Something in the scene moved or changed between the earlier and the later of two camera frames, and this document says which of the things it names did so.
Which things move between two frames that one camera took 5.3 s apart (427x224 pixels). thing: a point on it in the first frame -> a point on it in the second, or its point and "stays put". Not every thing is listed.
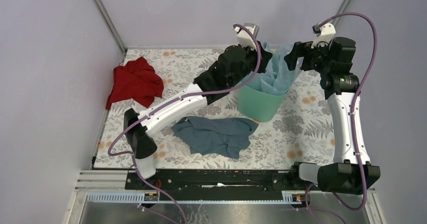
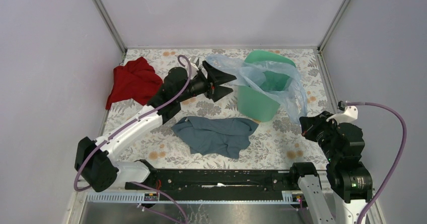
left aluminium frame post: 107,19 stays put
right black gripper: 291,58 -> 309,124
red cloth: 137,80 stays put
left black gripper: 265,57 -> 215,77
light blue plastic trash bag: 277,78 -> 249,75
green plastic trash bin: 259,104 stays put
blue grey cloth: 224,136 stays put
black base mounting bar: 217,184 stays put
